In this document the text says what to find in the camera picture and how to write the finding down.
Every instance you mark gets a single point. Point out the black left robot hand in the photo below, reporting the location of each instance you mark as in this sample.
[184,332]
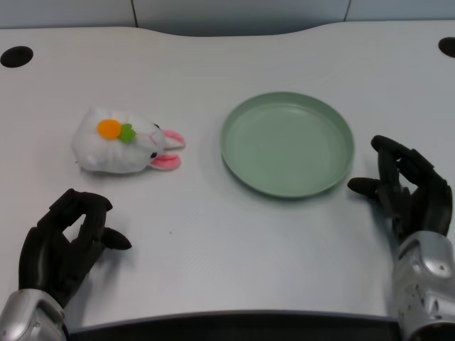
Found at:
[53,245]

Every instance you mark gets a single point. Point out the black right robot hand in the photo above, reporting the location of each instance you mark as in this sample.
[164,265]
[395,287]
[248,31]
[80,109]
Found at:
[426,199]

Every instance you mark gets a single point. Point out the white plush rabbit doll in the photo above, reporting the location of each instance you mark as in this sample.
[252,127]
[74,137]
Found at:
[106,149]

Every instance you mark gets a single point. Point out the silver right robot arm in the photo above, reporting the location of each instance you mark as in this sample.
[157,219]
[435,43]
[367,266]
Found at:
[426,284]

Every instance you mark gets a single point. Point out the green round plate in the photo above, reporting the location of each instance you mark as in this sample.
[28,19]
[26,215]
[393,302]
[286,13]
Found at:
[288,145]

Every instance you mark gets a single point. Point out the black robot torso edge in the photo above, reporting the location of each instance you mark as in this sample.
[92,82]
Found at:
[231,327]

